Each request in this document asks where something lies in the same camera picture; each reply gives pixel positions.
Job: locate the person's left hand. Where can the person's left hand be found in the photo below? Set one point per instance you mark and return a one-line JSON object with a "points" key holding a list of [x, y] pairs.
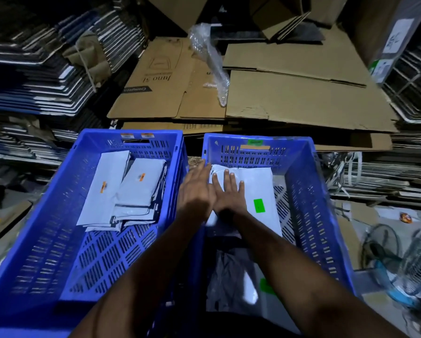
{"points": [[194, 197]]}

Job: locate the person's right hand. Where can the person's right hand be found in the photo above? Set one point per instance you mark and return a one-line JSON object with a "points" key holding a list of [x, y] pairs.
{"points": [[231, 204]]}

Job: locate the person's left fingers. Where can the person's left fingers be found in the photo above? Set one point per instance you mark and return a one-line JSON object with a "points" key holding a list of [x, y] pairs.
{"points": [[200, 174]]}

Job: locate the person's right little finger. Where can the person's right little finger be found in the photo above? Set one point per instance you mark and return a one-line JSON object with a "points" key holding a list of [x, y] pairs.
{"points": [[241, 189]]}

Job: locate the white mailer with green label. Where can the white mailer with green label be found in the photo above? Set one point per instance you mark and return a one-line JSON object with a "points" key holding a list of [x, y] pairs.
{"points": [[259, 193]]}

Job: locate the person's left forearm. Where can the person's left forearm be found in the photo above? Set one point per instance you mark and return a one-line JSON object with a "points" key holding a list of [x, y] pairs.
{"points": [[147, 278]]}

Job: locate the person's right forearm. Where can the person's right forearm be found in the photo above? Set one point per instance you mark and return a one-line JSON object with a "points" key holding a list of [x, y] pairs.
{"points": [[302, 285]]}

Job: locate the white mailer with orange label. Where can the white mailer with orange label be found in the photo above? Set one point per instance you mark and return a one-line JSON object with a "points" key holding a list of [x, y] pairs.
{"points": [[103, 190], [141, 181]]}

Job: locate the pile of white mailers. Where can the pile of white mailers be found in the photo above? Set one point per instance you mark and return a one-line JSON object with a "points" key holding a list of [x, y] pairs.
{"points": [[140, 216]]}

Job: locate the blue plastic crate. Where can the blue plastic crate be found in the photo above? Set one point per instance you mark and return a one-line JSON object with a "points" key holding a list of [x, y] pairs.
{"points": [[37, 249], [319, 214]]}

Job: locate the grey plastic packet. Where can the grey plastic packet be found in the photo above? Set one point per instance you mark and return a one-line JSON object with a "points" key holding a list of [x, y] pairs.
{"points": [[228, 278]]}

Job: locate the printed flattened cardboard box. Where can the printed flattened cardboard box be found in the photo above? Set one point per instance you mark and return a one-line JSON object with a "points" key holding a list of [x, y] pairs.
{"points": [[157, 80]]}

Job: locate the large brown cardboard sheet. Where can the large brown cardboard sheet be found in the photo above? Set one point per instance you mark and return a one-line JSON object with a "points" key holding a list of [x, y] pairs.
{"points": [[302, 102]]}

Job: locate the clear bubble wrap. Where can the clear bubble wrap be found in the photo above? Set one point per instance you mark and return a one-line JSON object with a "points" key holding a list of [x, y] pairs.
{"points": [[210, 56]]}

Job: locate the flattened cardboard box underneath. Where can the flattened cardboard box underneath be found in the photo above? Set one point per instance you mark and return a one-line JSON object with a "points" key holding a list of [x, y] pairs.
{"points": [[354, 141]]}

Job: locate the brown paper bag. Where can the brown paper bag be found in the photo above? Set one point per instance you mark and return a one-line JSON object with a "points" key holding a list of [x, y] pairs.
{"points": [[90, 56]]}

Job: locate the small orange object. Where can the small orange object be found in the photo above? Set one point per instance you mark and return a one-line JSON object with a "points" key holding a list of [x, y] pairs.
{"points": [[405, 217]]}

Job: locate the folded cardboard box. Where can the folded cardboard box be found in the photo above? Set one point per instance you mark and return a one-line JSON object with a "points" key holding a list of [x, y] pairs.
{"points": [[280, 15]]}

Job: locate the stack of white-edged flattened cartons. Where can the stack of white-edged flattened cartons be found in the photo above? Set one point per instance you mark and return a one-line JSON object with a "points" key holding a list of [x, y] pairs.
{"points": [[411, 102]]}

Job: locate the stack of dark flattened cartons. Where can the stack of dark flattened cartons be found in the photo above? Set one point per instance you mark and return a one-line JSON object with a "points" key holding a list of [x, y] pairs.
{"points": [[27, 66]]}

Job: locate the tall carton with white labels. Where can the tall carton with white labels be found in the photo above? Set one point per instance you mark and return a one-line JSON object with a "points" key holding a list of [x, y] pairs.
{"points": [[386, 28]]}

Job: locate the blue pedestal fan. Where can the blue pedestal fan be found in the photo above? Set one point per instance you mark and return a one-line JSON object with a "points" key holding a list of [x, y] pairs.
{"points": [[407, 267]]}

